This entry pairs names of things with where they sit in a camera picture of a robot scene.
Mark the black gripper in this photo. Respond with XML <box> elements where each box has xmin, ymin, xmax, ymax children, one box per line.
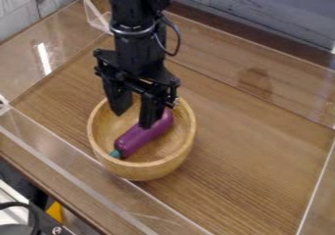
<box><xmin>93</xmin><ymin>23</ymin><xmax>180</xmax><ymax>129</ymax></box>

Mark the purple toy eggplant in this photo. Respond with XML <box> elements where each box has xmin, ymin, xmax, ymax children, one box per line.
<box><xmin>108</xmin><ymin>109</ymin><xmax>173</xmax><ymax>159</ymax></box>

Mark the brown wooden bowl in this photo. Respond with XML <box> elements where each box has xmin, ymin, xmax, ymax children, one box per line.
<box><xmin>86</xmin><ymin>97</ymin><xmax>196</xmax><ymax>181</ymax></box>

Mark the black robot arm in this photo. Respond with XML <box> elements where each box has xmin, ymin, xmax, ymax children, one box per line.
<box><xmin>93</xmin><ymin>0</ymin><xmax>180</xmax><ymax>129</ymax></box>

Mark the yellow black base equipment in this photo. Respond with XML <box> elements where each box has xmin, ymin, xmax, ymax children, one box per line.
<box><xmin>0</xmin><ymin>179</ymin><xmax>82</xmax><ymax>235</ymax></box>

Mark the clear acrylic corner bracket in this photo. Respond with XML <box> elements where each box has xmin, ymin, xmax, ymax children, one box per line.
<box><xmin>82</xmin><ymin>0</ymin><xmax>112</xmax><ymax>35</ymax></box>

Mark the clear acrylic tray wall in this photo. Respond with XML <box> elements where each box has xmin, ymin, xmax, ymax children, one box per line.
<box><xmin>0</xmin><ymin>2</ymin><xmax>335</xmax><ymax>235</ymax></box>

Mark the black cable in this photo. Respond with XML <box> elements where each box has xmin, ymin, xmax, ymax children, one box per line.
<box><xmin>0</xmin><ymin>201</ymin><xmax>40</xmax><ymax>235</ymax></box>

